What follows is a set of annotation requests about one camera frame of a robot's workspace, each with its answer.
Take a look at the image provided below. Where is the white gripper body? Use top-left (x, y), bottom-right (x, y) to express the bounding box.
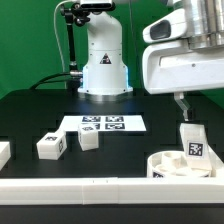
top-left (142, 40), bottom-right (224, 94)

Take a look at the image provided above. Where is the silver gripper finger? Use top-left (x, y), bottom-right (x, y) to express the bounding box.
top-left (174, 92), bottom-right (192, 121)

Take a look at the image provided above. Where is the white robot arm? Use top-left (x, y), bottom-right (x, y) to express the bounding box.
top-left (81, 0), bottom-right (224, 120)

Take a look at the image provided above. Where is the white front fence bar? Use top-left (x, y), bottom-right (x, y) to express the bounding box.
top-left (0, 178), bottom-right (224, 205)

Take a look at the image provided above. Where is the white tag marker sheet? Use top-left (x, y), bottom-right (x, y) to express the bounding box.
top-left (59, 115), bottom-right (146, 132)

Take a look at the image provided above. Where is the white left fence block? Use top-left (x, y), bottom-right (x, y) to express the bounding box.
top-left (0, 142), bottom-right (11, 171)

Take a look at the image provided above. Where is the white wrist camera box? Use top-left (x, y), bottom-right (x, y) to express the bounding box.
top-left (143, 8), bottom-right (187, 44)

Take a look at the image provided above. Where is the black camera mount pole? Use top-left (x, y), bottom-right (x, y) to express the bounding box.
top-left (60, 3), bottom-right (90, 93)

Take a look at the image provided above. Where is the overhead camera on mount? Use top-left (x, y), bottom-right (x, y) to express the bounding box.
top-left (80, 0), bottom-right (115, 11)

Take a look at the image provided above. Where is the white cable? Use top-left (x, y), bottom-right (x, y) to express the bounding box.
top-left (53, 0), bottom-right (75, 64)

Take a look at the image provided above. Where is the black cable bundle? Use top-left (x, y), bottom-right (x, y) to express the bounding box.
top-left (29, 73), bottom-right (83, 90)

